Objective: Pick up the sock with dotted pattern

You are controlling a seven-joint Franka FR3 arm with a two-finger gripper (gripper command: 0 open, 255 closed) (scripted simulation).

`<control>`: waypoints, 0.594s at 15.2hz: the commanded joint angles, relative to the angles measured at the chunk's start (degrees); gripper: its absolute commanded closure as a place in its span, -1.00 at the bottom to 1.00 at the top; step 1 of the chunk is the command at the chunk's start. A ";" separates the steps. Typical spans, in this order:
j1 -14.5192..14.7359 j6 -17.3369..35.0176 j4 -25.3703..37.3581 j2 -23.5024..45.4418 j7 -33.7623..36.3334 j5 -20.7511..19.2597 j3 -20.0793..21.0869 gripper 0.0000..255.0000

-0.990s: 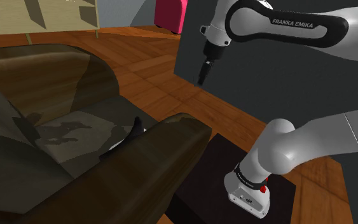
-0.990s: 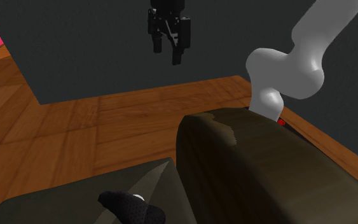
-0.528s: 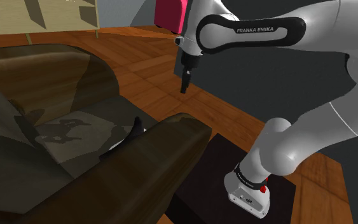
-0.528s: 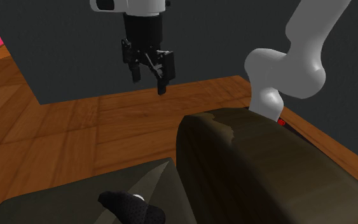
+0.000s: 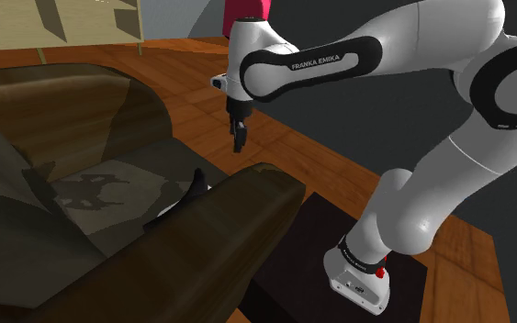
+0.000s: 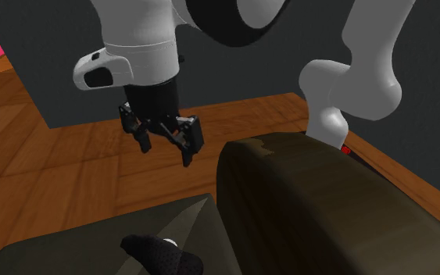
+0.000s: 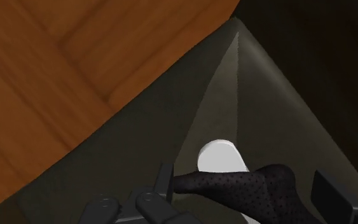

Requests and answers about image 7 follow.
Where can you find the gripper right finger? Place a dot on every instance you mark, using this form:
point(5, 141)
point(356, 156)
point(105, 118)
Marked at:
point(330, 195)

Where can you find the black dotted curved object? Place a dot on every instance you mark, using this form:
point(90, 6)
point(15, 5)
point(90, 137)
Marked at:
point(253, 192)

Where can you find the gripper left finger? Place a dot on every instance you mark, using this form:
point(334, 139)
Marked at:
point(154, 204)

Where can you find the white rounded object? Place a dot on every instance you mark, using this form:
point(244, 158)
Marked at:
point(219, 156)

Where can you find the dark grey table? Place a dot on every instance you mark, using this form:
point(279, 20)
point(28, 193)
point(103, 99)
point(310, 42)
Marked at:
point(129, 149)

